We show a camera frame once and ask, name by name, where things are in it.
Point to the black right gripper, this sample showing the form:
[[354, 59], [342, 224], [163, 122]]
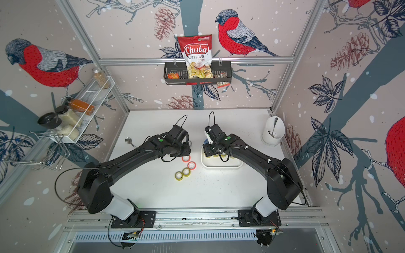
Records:
[[206, 152]]

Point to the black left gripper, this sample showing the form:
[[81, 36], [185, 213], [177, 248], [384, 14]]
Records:
[[187, 151]]

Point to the white storage box tray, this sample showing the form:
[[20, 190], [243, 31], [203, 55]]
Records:
[[212, 163]]

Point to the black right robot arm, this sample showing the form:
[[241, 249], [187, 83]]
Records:
[[282, 180]]

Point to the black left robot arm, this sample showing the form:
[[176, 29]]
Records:
[[96, 179]]

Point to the red core tape roll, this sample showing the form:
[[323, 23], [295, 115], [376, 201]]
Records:
[[186, 159], [191, 165]]

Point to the metal spoon on table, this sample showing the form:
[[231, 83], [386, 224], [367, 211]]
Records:
[[128, 140]]

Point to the metal spoon in holder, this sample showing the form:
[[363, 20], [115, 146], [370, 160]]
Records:
[[274, 127]]

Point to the small snack packet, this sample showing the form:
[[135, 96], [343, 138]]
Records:
[[222, 84]]

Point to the white utensil holder cup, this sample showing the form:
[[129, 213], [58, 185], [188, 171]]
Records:
[[274, 131]]

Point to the Chuba cassava chips bag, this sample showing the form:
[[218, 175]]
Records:
[[197, 52]]

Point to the clear spice jar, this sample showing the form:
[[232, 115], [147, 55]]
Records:
[[101, 78]]

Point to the orange spice bottle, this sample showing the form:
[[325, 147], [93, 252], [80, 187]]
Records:
[[80, 106]]

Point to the black lid spice jar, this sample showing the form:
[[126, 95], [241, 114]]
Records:
[[52, 122]]

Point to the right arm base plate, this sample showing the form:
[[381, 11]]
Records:
[[252, 218]]

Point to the black wire wall basket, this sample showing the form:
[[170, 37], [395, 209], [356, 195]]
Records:
[[181, 74]]

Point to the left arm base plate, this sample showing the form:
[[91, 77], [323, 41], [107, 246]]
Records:
[[139, 219]]

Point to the white wire spice rack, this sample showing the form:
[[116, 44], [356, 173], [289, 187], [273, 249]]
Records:
[[78, 112]]

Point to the chrome wire rack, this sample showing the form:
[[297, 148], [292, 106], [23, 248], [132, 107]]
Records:
[[38, 151]]

